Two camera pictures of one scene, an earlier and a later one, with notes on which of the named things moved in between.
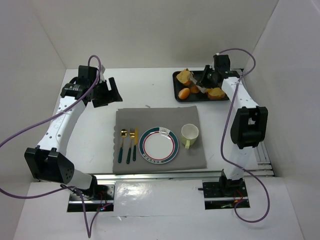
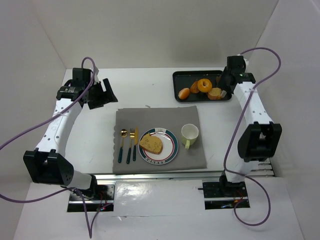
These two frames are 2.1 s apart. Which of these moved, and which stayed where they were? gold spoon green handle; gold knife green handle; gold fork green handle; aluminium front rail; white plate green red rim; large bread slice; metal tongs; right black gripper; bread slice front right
Moved: large bread slice; metal tongs; right black gripper
Stayed: gold knife green handle; gold fork green handle; bread slice front right; gold spoon green handle; aluminium front rail; white plate green red rim
